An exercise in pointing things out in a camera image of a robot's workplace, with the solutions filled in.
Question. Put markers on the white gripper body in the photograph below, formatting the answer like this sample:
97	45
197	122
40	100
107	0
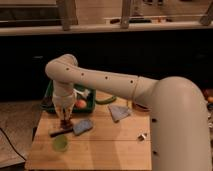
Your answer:
65	102

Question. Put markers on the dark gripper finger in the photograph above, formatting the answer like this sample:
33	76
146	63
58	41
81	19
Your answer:
61	115
68	115

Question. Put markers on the dark purple grapes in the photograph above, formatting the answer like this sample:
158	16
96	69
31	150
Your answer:
65	124

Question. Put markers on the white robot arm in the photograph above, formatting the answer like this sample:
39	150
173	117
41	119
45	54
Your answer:
179	127

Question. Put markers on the green plastic cup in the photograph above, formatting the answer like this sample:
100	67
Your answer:
60	143

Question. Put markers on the orange fruit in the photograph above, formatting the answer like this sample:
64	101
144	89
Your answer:
80	104

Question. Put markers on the green plastic tray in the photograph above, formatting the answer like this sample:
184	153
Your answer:
48	106

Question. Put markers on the blue sponge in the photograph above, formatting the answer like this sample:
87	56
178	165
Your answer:
82	126

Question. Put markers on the white plastic spoon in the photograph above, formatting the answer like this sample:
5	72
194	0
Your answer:
85	93

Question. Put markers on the green vegetable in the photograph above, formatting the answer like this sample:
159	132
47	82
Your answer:
106	101

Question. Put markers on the blue folded cloth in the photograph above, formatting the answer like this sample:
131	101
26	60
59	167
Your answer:
119	112

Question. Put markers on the brown bowl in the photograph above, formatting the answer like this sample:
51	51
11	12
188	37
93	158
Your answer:
140	108

